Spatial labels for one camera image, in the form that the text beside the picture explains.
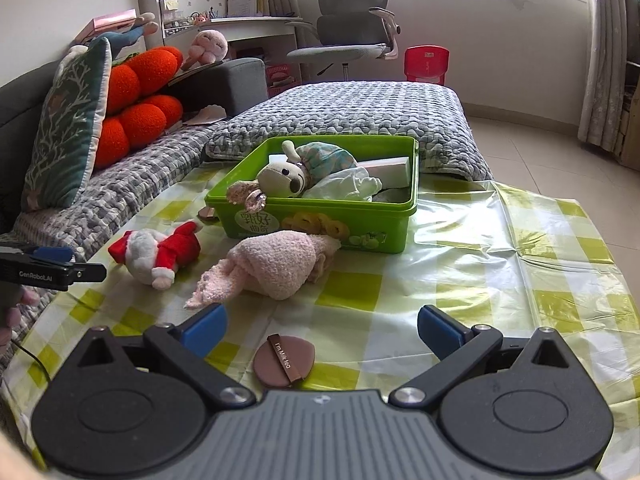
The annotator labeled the thin book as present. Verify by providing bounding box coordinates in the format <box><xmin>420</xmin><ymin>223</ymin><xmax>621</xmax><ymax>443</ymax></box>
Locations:
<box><xmin>167</xmin><ymin>60</ymin><xmax>227</xmax><ymax>87</ymax></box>

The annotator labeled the red plastic stool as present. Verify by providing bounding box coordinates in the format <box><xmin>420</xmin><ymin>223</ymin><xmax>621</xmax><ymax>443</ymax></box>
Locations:
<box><xmin>403</xmin><ymin>45</ymin><xmax>450</xmax><ymax>87</ymax></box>

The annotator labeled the grey quilted sofa cover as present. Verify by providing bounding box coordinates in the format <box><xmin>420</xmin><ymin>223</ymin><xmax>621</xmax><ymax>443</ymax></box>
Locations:
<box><xmin>0</xmin><ymin>120</ymin><xmax>227</xmax><ymax>361</ymax></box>

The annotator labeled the green plastic bin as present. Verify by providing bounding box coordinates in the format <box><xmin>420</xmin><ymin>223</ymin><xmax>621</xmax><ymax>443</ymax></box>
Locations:
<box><xmin>205</xmin><ymin>135</ymin><xmax>420</xmax><ymax>255</ymax></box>

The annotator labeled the yellow-green checkered tablecloth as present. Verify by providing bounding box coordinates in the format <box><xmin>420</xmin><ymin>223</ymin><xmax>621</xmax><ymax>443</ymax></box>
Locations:
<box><xmin>0</xmin><ymin>162</ymin><xmax>640</xmax><ymax>480</ymax></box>

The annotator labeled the white desk with shelves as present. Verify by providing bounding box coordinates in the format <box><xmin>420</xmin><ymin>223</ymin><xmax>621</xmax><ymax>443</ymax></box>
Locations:
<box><xmin>134</xmin><ymin>0</ymin><xmax>321</xmax><ymax>84</ymax></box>

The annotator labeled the pink fuzzy towel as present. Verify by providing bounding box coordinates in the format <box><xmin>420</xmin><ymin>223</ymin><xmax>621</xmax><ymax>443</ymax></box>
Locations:
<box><xmin>184</xmin><ymin>230</ymin><xmax>344</xmax><ymax>311</ymax></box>

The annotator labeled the beige curtain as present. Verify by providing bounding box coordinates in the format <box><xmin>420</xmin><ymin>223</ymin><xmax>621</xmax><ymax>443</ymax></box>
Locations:
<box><xmin>577</xmin><ymin>0</ymin><xmax>637</xmax><ymax>152</ymax></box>

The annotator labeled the pink-stained white sponge block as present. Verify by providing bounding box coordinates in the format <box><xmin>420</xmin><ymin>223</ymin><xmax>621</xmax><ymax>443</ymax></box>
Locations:
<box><xmin>357</xmin><ymin>156</ymin><xmax>414</xmax><ymax>187</ymax></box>

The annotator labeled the bunny plush doll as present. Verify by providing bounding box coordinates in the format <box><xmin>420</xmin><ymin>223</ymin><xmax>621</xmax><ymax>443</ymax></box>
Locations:
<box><xmin>226</xmin><ymin>140</ymin><xmax>360</xmax><ymax>212</ymax></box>

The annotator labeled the person's left hand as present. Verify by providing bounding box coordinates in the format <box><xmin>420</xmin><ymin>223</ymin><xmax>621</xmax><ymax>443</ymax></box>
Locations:
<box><xmin>0</xmin><ymin>286</ymin><xmax>39</xmax><ymax>356</ymax></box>

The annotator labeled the black cable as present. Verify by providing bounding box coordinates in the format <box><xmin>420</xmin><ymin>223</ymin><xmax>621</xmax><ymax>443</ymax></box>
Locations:
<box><xmin>9</xmin><ymin>339</ymin><xmax>52</xmax><ymax>382</ymax></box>

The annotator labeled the teal branch-print pillow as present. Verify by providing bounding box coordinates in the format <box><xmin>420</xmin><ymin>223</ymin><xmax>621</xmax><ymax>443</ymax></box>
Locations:
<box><xmin>20</xmin><ymin>36</ymin><xmax>113</xmax><ymax>212</ymax></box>

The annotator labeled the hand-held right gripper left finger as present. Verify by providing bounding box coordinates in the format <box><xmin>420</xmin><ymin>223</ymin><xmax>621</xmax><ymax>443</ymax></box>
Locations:
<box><xmin>74</xmin><ymin>303</ymin><xmax>257</xmax><ymax>407</ymax></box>

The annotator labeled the santa plush toy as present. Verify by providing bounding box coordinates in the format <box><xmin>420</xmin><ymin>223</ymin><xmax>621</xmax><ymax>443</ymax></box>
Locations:
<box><xmin>107</xmin><ymin>220</ymin><xmax>203</xmax><ymax>291</ymax></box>

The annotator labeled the orange carrot plush cushion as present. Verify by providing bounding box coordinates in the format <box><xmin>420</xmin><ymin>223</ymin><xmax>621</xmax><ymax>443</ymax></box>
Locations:
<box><xmin>92</xmin><ymin>46</ymin><xmax>185</xmax><ymax>170</ymax></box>

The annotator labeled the wooden shelf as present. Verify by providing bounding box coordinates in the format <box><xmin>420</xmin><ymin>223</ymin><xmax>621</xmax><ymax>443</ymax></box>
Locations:
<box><xmin>616</xmin><ymin>61</ymin><xmax>640</xmax><ymax>172</ymax></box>

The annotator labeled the pink plastic basket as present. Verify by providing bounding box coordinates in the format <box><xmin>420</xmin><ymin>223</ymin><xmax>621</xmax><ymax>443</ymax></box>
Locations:
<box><xmin>264</xmin><ymin>63</ymin><xmax>297</xmax><ymax>97</ymax></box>

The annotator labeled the pink plush toy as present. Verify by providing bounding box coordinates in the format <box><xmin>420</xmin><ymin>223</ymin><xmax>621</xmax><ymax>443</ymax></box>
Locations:
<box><xmin>181</xmin><ymin>29</ymin><xmax>231</xmax><ymax>72</ymax></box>

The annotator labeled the grey office chair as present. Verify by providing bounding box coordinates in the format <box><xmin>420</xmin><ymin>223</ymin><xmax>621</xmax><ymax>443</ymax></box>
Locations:
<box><xmin>286</xmin><ymin>0</ymin><xmax>404</xmax><ymax>84</ymax></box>

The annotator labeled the teal plush toy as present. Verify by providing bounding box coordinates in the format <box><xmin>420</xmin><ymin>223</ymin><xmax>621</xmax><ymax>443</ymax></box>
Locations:
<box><xmin>94</xmin><ymin>12</ymin><xmax>159</xmax><ymax>52</ymax></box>

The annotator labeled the dark grey sofa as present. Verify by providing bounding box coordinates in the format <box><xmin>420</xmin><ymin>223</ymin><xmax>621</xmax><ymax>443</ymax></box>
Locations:
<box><xmin>0</xmin><ymin>57</ymin><xmax>269</xmax><ymax>221</ymax></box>

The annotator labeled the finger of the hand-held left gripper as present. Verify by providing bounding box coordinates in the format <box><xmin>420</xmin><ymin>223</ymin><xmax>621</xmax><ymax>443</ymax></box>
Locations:
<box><xmin>65</xmin><ymin>262</ymin><xmax>108</xmax><ymax>289</ymax></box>
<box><xmin>29</xmin><ymin>246</ymin><xmax>76</xmax><ymax>267</ymax></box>

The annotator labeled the white cloth glove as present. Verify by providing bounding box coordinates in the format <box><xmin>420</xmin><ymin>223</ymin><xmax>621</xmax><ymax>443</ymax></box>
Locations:
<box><xmin>303</xmin><ymin>166</ymin><xmax>384</xmax><ymax>202</ymax></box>

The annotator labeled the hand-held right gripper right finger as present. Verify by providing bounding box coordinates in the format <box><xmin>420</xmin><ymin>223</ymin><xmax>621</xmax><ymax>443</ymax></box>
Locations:
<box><xmin>389</xmin><ymin>305</ymin><xmax>572</xmax><ymax>409</ymax></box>

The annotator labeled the grey quilted ottoman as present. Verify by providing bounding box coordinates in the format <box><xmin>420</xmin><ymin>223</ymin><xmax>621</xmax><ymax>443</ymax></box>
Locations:
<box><xmin>205</xmin><ymin>81</ymin><xmax>494</xmax><ymax>184</ymax></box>

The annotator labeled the pink box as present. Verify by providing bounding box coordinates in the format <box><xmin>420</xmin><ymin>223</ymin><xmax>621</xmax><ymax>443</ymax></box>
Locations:
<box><xmin>74</xmin><ymin>8</ymin><xmax>139</xmax><ymax>44</ymax></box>

